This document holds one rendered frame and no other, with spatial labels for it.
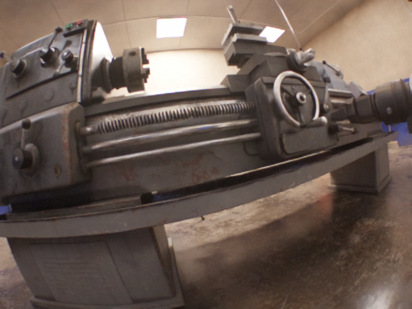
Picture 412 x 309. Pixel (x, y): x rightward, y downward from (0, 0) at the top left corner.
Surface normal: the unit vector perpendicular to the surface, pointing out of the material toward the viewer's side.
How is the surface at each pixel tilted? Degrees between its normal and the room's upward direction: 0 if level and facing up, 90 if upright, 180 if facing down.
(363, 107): 85
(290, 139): 90
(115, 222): 90
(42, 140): 90
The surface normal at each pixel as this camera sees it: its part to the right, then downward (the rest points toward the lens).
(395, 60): -0.95, 0.18
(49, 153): 0.24, -0.06
